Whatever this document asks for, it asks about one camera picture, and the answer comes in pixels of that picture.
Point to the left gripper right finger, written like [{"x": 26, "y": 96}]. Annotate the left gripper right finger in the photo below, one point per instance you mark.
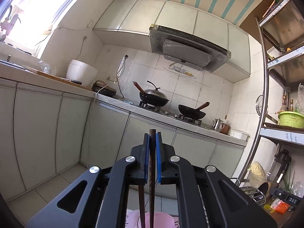
[{"x": 206, "y": 197}]

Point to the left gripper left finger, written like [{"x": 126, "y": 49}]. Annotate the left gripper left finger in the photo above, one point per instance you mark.
[{"x": 98, "y": 198}]

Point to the dark brown chopstick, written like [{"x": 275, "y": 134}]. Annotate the dark brown chopstick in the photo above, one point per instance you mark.
[
  {"x": 141, "y": 205},
  {"x": 152, "y": 165}
]

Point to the orange packet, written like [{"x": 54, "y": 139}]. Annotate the orange packet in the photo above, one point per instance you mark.
[{"x": 279, "y": 206}]

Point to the black blender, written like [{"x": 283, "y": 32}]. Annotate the black blender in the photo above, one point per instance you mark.
[{"x": 279, "y": 166}]

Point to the brown ceramic pot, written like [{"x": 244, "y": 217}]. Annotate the brown ceramic pot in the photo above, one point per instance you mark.
[{"x": 225, "y": 128}]

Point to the green plastic basket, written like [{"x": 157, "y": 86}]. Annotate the green plastic basket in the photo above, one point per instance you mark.
[{"x": 291, "y": 119}]

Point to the small steel kettle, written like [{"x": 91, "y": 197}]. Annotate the small steel kettle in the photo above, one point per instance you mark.
[{"x": 218, "y": 125}]

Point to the open black wok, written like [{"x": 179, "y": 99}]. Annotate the open black wok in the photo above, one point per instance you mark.
[{"x": 194, "y": 114}]

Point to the black electric appliance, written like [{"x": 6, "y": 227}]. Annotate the black electric appliance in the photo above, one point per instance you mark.
[{"x": 102, "y": 88}]

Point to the lidded black wok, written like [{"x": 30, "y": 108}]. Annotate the lidded black wok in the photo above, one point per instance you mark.
[{"x": 152, "y": 96}]

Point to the white rice cooker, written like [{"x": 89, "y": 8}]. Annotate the white rice cooker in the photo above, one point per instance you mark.
[{"x": 81, "y": 72}]

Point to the range hood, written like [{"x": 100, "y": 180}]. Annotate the range hood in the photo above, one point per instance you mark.
[{"x": 187, "y": 49}]

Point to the wire utensil rack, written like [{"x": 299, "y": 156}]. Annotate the wire utensil rack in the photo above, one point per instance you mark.
[{"x": 254, "y": 193}]

